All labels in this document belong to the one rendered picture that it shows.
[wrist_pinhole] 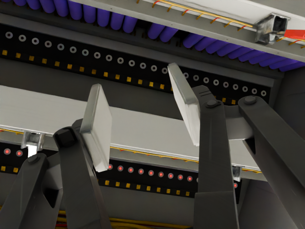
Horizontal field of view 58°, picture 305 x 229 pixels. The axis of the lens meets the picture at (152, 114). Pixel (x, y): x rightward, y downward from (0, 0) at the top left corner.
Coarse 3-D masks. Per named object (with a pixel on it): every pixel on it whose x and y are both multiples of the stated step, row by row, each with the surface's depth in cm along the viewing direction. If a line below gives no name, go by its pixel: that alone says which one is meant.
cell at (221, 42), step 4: (216, 40) 43; (220, 40) 42; (212, 44) 44; (216, 44) 43; (220, 44) 42; (224, 44) 42; (208, 48) 46; (212, 48) 45; (216, 48) 44; (220, 48) 44; (208, 52) 47; (212, 52) 46
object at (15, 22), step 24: (168, 0) 36; (192, 0) 34; (216, 0) 33; (240, 0) 33; (264, 0) 33; (288, 0) 33; (24, 24) 45; (288, 24) 36; (120, 48) 48; (144, 48) 49; (216, 72) 52; (240, 72) 53
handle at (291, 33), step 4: (272, 32) 34; (276, 32) 34; (280, 32) 33; (284, 32) 32; (288, 32) 31; (292, 32) 31; (296, 32) 30; (300, 32) 29; (304, 32) 29; (268, 36) 35; (272, 36) 35; (288, 36) 31; (292, 36) 30; (296, 36) 30; (300, 36) 29; (304, 36) 29; (268, 40) 35; (272, 40) 35
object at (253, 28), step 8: (144, 0) 35; (152, 0) 35; (176, 8) 36; (184, 8) 36; (192, 8) 36; (208, 16) 37; (224, 16) 37; (232, 24) 38; (240, 24) 38; (248, 24) 38; (288, 40) 40
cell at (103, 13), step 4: (100, 12) 38; (104, 12) 38; (108, 12) 38; (100, 16) 40; (104, 16) 39; (108, 16) 40; (100, 20) 41; (104, 20) 41; (108, 20) 42; (100, 24) 43; (104, 24) 42
